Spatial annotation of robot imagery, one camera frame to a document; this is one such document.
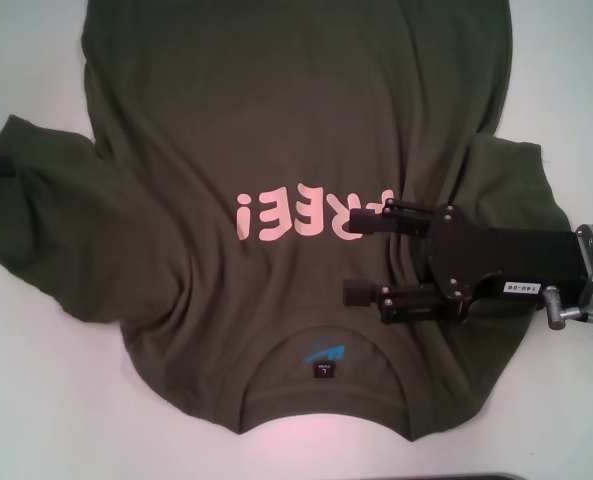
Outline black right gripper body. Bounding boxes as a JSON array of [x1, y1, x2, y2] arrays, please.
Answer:
[[425, 202, 591, 325]]

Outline dark green printed T-shirt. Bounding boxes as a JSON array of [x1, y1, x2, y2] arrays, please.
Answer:
[[0, 0, 577, 444]]

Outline right arm silver cable connector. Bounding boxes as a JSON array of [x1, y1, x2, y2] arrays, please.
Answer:
[[543, 285, 593, 334]]

